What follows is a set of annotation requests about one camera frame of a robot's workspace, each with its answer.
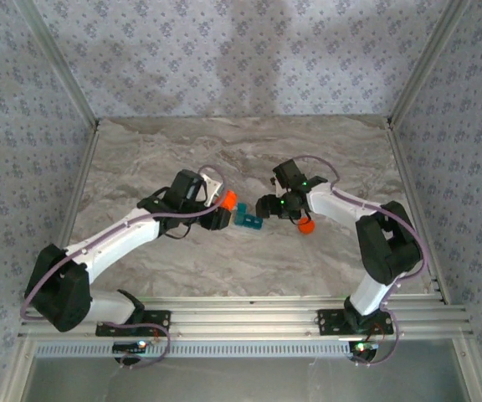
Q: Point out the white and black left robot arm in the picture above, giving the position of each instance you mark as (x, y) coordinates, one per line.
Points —
(111, 243)

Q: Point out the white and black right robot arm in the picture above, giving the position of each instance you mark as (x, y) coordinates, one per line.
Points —
(391, 247)

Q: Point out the grey metal panel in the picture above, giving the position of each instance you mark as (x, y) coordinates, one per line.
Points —
(245, 381)

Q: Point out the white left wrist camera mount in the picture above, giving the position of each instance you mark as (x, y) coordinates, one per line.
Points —
(210, 188)

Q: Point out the wide aluminium frame rail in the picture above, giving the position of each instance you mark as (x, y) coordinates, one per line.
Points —
(245, 318)

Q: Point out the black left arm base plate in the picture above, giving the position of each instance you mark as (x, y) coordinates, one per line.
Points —
(157, 322)

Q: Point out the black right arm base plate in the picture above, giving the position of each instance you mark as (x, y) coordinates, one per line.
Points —
(333, 322)

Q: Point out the slanted aluminium frame post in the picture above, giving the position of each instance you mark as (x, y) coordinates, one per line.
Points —
(429, 63)
(57, 63)

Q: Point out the short aluminium frame leg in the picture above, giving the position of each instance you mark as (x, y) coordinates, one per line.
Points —
(15, 370)
(473, 370)

